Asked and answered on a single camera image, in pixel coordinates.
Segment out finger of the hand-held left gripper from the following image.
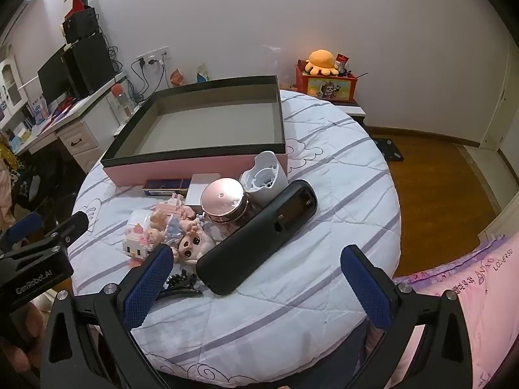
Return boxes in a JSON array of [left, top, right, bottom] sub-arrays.
[[0, 212, 44, 252], [8, 211, 90, 260]]

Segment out black hair clip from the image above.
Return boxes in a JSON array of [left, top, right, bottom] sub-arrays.
[[156, 272, 203, 301]]

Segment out blue white carton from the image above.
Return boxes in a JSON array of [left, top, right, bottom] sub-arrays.
[[29, 94, 48, 125]]

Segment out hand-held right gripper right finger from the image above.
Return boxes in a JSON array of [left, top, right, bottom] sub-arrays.
[[341, 245, 475, 389]]

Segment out orange octopus plush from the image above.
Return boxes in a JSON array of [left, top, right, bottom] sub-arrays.
[[305, 49, 340, 76]]

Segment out big-eyed doll figure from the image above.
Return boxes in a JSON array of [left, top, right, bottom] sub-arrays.
[[148, 211, 217, 270]]

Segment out pink box with black rim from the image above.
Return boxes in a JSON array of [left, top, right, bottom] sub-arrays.
[[100, 75, 289, 187]]

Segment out white plastic device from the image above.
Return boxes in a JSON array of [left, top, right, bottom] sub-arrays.
[[240, 151, 289, 203]]

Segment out white glass-door cabinet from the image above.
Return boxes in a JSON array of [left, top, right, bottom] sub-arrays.
[[0, 44, 29, 130]]

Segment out pink printed blanket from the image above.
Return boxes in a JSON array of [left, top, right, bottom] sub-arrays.
[[365, 235, 519, 389]]

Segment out person's left hand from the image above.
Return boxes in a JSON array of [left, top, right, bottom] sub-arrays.
[[0, 292, 53, 389]]

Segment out white door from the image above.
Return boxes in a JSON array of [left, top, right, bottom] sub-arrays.
[[480, 32, 519, 152]]

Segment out pink white toy packet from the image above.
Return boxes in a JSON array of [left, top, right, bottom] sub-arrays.
[[122, 208, 165, 261]]

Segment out white striped quilt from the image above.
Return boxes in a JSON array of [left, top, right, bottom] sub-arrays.
[[67, 89, 402, 389]]

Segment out black body scale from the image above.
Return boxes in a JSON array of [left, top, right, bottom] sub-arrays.
[[373, 137, 405, 163]]

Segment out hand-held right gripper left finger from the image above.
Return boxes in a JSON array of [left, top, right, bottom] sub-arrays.
[[41, 244, 175, 389]]

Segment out black monitor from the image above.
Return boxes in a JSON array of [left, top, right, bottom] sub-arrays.
[[37, 44, 71, 106]]

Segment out red papers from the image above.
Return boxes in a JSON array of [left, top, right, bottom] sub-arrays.
[[44, 97, 78, 124]]

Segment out black power cable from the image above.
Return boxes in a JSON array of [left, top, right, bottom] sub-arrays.
[[140, 59, 168, 100], [130, 57, 149, 102]]

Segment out small black speaker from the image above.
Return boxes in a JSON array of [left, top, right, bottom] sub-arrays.
[[62, 7, 100, 44]]

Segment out wall power outlet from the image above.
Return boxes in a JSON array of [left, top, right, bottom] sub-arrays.
[[136, 47, 170, 65]]

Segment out black office chair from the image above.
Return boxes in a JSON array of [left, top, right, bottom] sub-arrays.
[[8, 158, 82, 228]]

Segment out water bottle with orange lid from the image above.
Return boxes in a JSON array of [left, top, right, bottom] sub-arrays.
[[110, 82, 134, 116]]

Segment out white desk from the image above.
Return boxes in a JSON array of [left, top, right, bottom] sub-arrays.
[[0, 71, 126, 175]]

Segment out white square box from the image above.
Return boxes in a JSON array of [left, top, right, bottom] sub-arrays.
[[184, 173, 222, 207]]

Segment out rose gold round jar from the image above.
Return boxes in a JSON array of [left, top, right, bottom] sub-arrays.
[[200, 178, 248, 224]]

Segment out red toy box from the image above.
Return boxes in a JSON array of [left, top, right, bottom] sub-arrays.
[[295, 60, 359, 102]]

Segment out blue tin box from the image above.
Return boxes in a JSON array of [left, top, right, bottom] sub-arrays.
[[142, 177, 193, 197]]

